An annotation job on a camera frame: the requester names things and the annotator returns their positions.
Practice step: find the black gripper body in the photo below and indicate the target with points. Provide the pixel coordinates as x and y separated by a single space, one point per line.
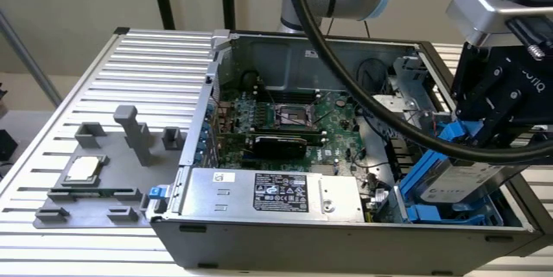
475 73

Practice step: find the hard disk with blue carrier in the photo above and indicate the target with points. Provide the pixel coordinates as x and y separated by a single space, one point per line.
463 180

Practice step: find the empty blue disk carrier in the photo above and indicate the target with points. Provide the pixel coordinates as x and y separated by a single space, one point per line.
425 215

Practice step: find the metal optical drive cage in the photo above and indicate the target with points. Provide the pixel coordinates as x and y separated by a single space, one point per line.
407 73

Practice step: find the green motherboard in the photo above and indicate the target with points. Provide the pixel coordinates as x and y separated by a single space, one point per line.
341 134

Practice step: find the silver chipset heatsink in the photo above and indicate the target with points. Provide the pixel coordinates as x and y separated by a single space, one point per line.
324 169

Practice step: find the CPU socket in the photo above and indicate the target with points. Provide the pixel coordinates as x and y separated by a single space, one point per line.
293 116

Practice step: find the black graphics card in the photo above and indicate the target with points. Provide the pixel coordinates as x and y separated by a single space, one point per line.
278 147

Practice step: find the open black PC case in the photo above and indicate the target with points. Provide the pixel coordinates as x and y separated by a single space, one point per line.
302 244

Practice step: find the grey power supply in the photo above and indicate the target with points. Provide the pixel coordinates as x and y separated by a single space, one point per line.
242 196

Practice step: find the blue case latch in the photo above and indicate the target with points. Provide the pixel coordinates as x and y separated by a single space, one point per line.
158 192

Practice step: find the grey fixture tray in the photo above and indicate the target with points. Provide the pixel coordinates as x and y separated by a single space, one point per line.
117 176

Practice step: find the silver CPU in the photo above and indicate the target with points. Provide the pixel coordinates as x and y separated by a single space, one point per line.
86 170

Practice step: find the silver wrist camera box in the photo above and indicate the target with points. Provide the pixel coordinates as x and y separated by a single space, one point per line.
480 8

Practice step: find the aluminium frame post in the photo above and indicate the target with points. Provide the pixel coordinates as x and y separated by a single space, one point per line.
30 63

